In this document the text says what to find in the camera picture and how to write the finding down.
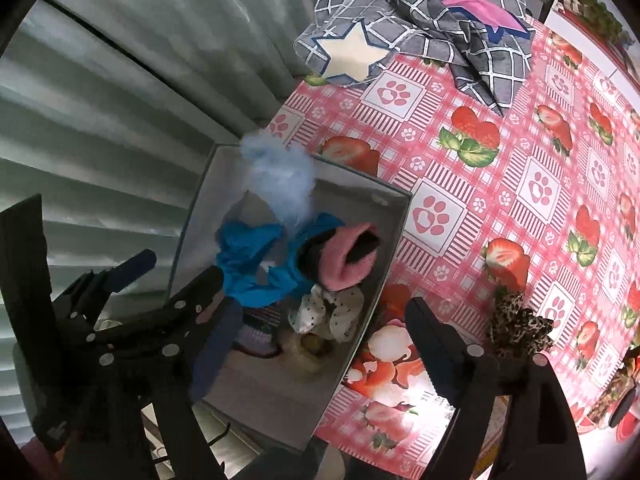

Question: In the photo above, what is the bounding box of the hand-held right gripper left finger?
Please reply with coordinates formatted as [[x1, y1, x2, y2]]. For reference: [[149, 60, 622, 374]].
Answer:
[[65, 300, 244, 480]]

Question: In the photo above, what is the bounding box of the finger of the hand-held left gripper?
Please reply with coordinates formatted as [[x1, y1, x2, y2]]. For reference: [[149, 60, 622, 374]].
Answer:
[[60, 266, 224, 366], [55, 249, 157, 321]]

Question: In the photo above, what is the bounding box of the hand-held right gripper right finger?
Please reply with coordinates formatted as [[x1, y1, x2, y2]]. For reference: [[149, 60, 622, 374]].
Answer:
[[404, 297, 588, 480]]

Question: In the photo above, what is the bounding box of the teal blue cloth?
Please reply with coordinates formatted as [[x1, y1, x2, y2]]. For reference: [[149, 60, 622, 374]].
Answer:
[[216, 212, 346, 308]]

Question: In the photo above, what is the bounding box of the dark patterned garment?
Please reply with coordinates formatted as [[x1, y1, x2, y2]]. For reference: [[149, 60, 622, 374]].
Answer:
[[487, 287, 555, 358]]

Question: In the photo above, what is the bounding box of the white floral garment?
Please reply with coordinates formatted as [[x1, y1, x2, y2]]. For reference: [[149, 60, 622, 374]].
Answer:
[[288, 285, 366, 343]]

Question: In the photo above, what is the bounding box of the light blue garment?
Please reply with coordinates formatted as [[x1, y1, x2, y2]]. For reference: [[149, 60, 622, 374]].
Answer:
[[239, 132, 317, 231]]

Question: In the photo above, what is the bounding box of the white storage box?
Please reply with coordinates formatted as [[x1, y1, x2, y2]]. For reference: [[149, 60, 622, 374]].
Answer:
[[165, 144, 413, 453]]

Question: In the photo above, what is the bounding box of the pink striped cloth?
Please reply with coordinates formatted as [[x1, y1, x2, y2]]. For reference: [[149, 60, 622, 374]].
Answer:
[[232, 305, 286, 358]]

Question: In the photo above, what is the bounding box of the yellowish tape roll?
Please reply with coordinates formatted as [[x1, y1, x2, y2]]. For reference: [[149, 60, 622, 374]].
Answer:
[[282, 332, 333, 378]]

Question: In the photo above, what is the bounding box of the pink strawberry printed sheet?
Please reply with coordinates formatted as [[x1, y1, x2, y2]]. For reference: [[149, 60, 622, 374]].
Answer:
[[267, 15, 640, 480]]

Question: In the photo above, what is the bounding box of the black round disc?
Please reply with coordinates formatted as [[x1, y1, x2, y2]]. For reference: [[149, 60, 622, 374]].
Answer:
[[609, 392, 638, 428]]

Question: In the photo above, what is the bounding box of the grey plaid blanket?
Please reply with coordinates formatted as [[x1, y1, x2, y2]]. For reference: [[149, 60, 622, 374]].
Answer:
[[292, 0, 536, 116]]

